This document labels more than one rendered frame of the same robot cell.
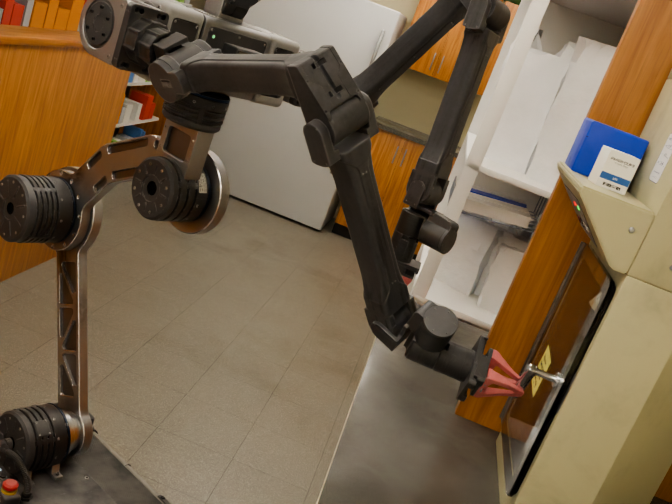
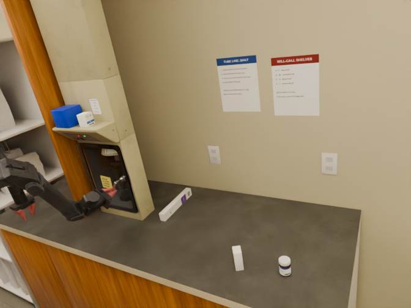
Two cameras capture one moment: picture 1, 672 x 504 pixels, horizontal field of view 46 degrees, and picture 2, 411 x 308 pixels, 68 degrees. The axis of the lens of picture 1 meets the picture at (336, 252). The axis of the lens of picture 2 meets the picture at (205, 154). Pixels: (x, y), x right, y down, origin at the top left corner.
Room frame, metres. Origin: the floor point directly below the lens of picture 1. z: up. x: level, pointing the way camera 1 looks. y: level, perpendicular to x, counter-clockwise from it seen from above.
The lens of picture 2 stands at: (0.14, 0.65, 1.88)
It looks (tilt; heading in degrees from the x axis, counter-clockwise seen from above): 23 degrees down; 298
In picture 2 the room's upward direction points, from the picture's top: 9 degrees counter-clockwise
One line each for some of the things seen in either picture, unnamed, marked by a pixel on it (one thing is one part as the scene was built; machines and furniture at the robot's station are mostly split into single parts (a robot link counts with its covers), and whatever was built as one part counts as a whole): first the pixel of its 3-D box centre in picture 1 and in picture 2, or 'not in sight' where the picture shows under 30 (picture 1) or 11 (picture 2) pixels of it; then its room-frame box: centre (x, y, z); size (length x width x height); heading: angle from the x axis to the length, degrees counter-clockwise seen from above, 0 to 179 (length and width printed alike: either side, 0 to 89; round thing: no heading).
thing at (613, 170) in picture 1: (613, 169); (85, 119); (1.28, -0.37, 1.54); 0.05 x 0.05 x 0.06; 1
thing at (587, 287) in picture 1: (550, 362); (107, 178); (1.32, -0.42, 1.19); 0.30 x 0.01 x 0.40; 175
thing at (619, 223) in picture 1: (588, 211); (85, 134); (1.32, -0.37, 1.46); 0.32 x 0.11 x 0.10; 176
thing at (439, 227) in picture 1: (433, 216); not in sight; (1.62, -0.16, 1.30); 0.11 x 0.09 x 0.12; 56
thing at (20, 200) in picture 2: (401, 249); (19, 198); (1.64, -0.13, 1.21); 0.10 x 0.07 x 0.07; 86
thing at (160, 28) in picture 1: (151, 44); not in sight; (1.44, 0.45, 1.45); 0.09 x 0.08 x 0.12; 146
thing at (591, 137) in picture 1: (605, 153); (68, 116); (1.41, -0.38, 1.56); 0.10 x 0.10 x 0.09; 86
